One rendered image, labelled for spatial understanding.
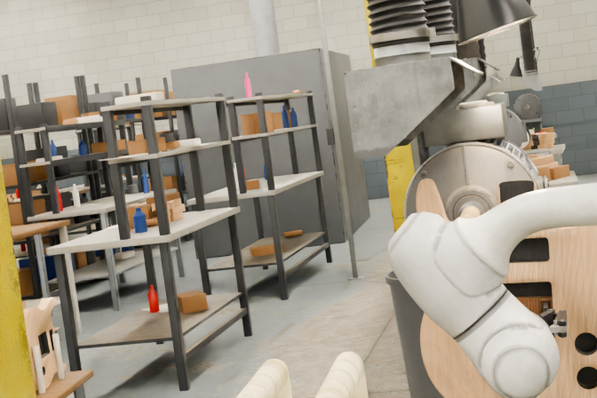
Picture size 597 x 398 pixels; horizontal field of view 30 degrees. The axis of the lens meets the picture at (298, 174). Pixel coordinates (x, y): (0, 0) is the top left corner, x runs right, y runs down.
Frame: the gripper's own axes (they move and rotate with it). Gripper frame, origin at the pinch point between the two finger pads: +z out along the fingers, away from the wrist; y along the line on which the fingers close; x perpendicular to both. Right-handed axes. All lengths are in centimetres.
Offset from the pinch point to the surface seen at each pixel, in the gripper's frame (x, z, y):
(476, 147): 27.1, 20.2, -7.1
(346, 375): 9, -79, -16
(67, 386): -73, 247, -194
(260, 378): 9, -79, -25
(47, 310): -43, 263, -208
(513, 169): 22.7, 19.7, -0.5
